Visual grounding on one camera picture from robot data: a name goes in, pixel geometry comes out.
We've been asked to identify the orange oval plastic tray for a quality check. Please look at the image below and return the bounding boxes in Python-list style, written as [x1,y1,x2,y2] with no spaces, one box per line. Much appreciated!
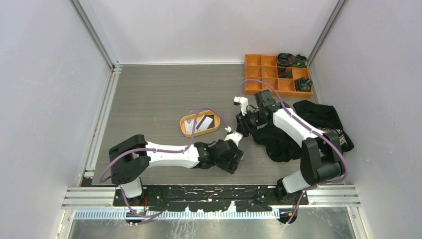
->
[180,110,221,137]

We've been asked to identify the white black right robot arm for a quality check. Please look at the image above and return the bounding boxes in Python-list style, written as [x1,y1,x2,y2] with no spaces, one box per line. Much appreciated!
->
[233,90,346,205]

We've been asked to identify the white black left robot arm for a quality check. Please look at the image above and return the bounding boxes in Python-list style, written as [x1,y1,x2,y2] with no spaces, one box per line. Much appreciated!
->
[105,132,244,206]

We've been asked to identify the black card in tray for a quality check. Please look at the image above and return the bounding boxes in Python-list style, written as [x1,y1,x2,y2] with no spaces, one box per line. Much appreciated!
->
[205,115,218,129]

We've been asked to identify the white striped card leftover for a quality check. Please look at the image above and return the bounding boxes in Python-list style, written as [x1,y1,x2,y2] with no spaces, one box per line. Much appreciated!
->
[196,115,214,131]

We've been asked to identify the black t-shirt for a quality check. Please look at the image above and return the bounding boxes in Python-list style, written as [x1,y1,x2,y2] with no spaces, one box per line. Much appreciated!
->
[252,100,354,162]

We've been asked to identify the orange compartment organizer box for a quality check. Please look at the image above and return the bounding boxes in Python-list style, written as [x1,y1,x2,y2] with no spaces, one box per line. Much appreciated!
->
[242,54,313,99]

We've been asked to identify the black sock in compartment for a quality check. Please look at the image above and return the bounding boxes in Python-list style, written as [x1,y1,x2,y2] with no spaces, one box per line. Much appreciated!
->
[277,67,293,79]

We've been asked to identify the green black rolled sock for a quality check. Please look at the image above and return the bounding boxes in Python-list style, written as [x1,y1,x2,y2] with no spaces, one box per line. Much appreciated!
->
[294,77,313,92]

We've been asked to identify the dark rolled sock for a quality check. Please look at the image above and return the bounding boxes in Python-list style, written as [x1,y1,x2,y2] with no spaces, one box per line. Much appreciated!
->
[276,53,297,67]

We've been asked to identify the green patterned rolled sock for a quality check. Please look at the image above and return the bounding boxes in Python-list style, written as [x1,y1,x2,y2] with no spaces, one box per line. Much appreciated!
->
[294,54,308,68]

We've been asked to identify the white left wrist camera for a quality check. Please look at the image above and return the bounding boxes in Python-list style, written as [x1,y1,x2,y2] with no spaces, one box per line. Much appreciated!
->
[224,126,243,147]

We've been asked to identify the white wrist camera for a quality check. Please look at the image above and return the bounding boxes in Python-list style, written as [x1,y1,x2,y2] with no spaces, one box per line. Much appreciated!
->
[224,126,243,147]
[233,96,249,116]

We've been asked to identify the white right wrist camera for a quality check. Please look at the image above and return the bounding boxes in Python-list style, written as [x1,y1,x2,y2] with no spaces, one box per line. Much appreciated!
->
[233,96,249,116]

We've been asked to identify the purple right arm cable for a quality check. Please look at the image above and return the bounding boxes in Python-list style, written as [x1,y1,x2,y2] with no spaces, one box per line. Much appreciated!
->
[237,79,348,226]

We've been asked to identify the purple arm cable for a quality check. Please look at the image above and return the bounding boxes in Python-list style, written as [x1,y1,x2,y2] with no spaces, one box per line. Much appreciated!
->
[99,108,231,226]
[237,79,348,226]

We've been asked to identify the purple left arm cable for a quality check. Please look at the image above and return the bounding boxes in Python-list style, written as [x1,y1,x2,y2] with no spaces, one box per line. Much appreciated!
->
[99,108,231,226]

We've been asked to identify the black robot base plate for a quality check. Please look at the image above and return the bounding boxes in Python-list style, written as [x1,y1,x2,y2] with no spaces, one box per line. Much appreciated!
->
[128,185,308,213]

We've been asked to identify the aluminium frame rail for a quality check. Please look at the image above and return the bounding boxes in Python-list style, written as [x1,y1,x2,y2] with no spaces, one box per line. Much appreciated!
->
[61,185,361,220]

